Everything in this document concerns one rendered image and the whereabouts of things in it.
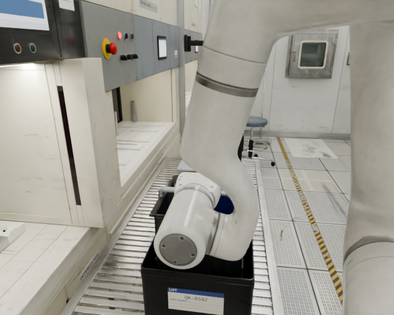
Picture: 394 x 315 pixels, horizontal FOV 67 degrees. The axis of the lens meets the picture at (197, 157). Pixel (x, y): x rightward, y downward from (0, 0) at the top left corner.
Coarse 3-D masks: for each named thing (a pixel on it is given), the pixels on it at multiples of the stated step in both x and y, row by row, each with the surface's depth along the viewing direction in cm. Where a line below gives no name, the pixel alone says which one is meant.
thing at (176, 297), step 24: (144, 264) 75; (144, 288) 74; (168, 288) 73; (192, 288) 72; (216, 288) 71; (240, 288) 70; (144, 312) 78; (168, 312) 76; (192, 312) 75; (216, 312) 73; (240, 312) 72
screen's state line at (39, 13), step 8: (0, 0) 58; (8, 0) 60; (16, 0) 62; (24, 0) 64; (0, 8) 58; (8, 8) 60; (16, 8) 62; (24, 8) 64; (32, 8) 67; (40, 8) 70; (32, 16) 67; (40, 16) 70
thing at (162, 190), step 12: (180, 168) 72; (168, 192) 83; (156, 204) 75; (168, 204) 83; (156, 216) 71; (156, 228) 72; (204, 264) 74; (216, 264) 73; (228, 264) 72; (240, 264) 72; (228, 276) 74; (240, 276) 73
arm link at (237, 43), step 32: (224, 0) 35; (256, 0) 33; (288, 0) 31; (320, 0) 28; (352, 0) 25; (384, 0) 24; (224, 32) 35; (256, 32) 35; (288, 32) 35; (224, 64) 37; (256, 64) 37
